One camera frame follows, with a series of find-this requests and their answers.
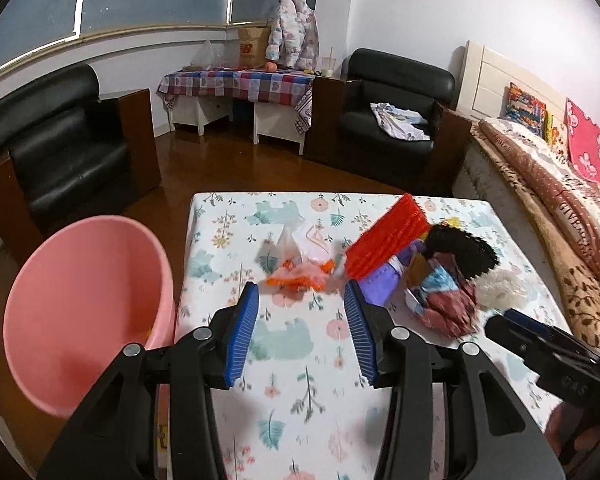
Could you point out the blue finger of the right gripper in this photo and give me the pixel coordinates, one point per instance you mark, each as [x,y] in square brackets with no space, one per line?
[509,335]
[530,324]

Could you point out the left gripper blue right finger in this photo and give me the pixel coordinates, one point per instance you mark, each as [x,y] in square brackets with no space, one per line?
[359,315]

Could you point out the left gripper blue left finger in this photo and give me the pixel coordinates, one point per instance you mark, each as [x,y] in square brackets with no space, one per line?
[239,329]

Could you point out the clear bubble wrap wad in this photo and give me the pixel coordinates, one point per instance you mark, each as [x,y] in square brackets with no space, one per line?
[500,290]

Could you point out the purple felt cloth roll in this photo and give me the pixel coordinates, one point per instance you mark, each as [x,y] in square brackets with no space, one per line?
[378,286]

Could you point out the red plastic bag wad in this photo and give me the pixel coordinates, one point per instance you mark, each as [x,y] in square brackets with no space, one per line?
[438,294]

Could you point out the orange white wrapper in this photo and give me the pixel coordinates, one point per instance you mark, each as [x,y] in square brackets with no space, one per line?
[306,259]

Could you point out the black foam net sleeve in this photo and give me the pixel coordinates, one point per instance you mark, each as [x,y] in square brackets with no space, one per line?
[473,255]

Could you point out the red foam net sleeve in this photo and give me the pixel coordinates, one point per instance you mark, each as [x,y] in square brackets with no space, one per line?
[403,223]

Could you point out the pink plastic trash bucket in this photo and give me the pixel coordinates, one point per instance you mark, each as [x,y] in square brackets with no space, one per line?
[86,292]

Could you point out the person's right hand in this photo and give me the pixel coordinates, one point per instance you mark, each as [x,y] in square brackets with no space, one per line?
[563,425]

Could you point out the brown leaf bed blanket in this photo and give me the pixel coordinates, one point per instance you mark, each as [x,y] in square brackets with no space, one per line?
[485,174]

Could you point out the floral bear tablecloth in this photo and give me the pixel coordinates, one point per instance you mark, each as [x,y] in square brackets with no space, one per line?
[302,409]

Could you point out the brown dotted quilt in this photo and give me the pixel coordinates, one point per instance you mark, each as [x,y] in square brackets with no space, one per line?
[572,201]

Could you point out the pink flower pillow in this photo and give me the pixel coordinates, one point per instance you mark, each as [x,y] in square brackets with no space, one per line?
[583,142]

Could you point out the white side table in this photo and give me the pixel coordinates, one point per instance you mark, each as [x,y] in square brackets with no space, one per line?
[235,120]

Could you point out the right black leather armchair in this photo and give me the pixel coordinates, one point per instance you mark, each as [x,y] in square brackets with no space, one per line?
[344,133]

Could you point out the black leather armchair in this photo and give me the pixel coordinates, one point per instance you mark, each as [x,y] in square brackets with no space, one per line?
[69,152]
[344,133]

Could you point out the crumpled cloth on armchair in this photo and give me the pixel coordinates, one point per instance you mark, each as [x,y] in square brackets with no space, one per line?
[405,125]

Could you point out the colourful patterned pillow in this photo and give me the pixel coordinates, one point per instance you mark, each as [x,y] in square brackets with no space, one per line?
[525,109]

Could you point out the plaid checkered tablecloth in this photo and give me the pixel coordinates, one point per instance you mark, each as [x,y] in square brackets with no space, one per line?
[282,100]

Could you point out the orange fruit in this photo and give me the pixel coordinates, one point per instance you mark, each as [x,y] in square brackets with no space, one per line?
[270,67]

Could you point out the left black leather armchair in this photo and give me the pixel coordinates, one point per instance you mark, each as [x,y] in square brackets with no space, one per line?
[69,152]

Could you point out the white wooden headboard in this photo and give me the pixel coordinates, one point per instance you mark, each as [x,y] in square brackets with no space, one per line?
[484,82]

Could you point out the clear plastic bag on table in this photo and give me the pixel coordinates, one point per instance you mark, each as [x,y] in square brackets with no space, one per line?
[206,57]

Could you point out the white cup with straw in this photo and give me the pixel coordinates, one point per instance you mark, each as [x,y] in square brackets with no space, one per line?
[328,64]

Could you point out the brown paper bag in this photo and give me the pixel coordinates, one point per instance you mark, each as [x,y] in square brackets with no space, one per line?
[253,41]

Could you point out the floral puffer jacket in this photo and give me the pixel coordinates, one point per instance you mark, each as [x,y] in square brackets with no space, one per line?
[293,40]

